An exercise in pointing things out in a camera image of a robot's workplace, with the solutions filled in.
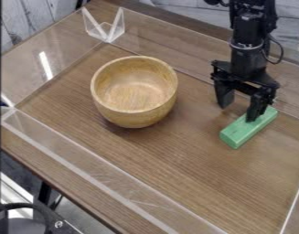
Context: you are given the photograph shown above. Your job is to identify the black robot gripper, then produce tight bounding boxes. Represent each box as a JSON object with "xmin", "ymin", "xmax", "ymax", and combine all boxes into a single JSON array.
[{"xmin": 211, "ymin": 41, "xmax": 279, "ymax": 122}]

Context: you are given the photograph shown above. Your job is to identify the green rectangular block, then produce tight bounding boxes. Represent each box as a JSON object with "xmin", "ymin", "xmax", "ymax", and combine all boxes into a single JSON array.
[{"xmin": 219, "ymin": 107, "xmax": 278, "ymax": 149}]

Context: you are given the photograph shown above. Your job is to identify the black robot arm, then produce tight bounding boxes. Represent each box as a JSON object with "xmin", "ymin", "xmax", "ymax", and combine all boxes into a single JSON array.
[{"xmin": 204, "ymin": 0, "xmax": 283, "ymax": 122}]

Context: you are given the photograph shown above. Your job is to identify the light wooden bowl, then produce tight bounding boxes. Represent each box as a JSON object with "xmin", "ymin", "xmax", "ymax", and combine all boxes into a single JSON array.
[{"xmin": 91, "ymin": 56, "xmax": 178, "ymax": 128}]

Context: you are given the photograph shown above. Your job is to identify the clear acrylic front barrier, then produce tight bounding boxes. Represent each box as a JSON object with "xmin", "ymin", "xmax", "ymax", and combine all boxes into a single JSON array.
[{"xmin": 1, "ymin": 98, "xmax": 227, "ymax": 234}]

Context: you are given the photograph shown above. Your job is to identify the black table leg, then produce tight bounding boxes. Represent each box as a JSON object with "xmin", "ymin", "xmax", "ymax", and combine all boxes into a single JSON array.
[{"xmin": 37, "ymin": 182, "xmax": 52, "ymax": 205}]

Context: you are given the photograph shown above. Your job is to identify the clear acrylic corner bracket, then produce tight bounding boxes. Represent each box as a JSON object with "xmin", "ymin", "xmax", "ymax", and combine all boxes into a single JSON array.
[{"xmin": 81, "ymin": 7, "xmax": 124, "ymax": 43}]

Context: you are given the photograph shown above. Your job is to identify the black cable loop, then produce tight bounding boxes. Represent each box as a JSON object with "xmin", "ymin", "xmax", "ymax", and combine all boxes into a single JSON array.
[{"xmin": 0, "ymin": 202, "xmax": 61, "ymax": 234}]

